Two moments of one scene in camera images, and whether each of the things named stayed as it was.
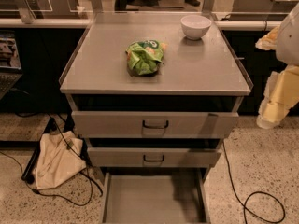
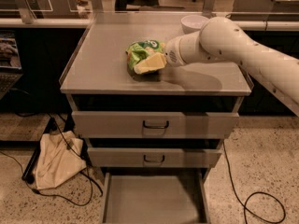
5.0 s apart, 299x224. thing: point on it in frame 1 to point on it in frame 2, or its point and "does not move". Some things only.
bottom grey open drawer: (154, 198) does not move
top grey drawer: (158, 125) does not move
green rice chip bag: (144, 57) does not move
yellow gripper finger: (269, 41) to (178, 51)
